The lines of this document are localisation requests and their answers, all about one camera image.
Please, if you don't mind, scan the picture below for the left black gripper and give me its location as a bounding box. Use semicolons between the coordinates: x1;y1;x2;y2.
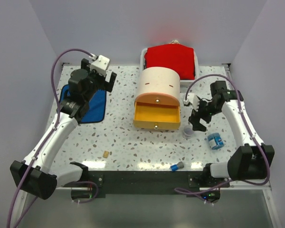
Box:
82;59;116;102

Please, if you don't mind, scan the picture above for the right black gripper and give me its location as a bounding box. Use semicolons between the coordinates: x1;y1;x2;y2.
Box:
189;97;221;132

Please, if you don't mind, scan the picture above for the clear round pin jar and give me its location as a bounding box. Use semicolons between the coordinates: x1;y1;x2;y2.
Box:
182;125;194;139

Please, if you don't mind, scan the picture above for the beige round drawer organizer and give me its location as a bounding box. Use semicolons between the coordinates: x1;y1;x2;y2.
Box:
133;66;181;130

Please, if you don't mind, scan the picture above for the blue grey glue stick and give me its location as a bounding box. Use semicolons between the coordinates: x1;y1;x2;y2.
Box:
170;161;184;172

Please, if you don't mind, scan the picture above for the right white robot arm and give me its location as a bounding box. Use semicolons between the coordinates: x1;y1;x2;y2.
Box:
183;81;275;187

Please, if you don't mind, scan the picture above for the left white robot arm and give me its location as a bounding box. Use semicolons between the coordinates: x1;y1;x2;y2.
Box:
10;55;117;200

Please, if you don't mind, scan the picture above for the blue microfiber cloth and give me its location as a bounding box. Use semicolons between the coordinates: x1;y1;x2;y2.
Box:
59;84;106;124

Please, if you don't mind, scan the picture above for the white plastic basket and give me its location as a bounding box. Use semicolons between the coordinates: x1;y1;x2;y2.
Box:
139;48;200;87

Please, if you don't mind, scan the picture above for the red folded cloth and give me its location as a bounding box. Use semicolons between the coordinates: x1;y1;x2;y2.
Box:
144;44;195;80

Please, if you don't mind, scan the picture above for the small tan eraser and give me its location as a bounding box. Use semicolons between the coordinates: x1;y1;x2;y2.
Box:
103;151;109;158

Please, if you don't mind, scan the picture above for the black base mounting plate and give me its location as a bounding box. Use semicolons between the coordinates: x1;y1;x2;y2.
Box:
61;170;230;199

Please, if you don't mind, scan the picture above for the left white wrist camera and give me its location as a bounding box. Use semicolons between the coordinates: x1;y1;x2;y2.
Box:
90;55;110;75

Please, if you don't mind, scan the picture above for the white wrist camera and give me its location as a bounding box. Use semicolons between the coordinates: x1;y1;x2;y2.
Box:
183;93;200;111
90;55;110;75

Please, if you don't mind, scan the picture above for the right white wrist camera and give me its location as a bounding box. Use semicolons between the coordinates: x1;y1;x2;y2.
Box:
183;93;200;111

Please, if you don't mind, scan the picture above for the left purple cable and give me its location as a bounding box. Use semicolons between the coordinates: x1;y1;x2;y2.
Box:
6;48;99;228

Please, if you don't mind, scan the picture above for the aluminium frame rail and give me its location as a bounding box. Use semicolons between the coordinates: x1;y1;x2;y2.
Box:
20;169;273;190

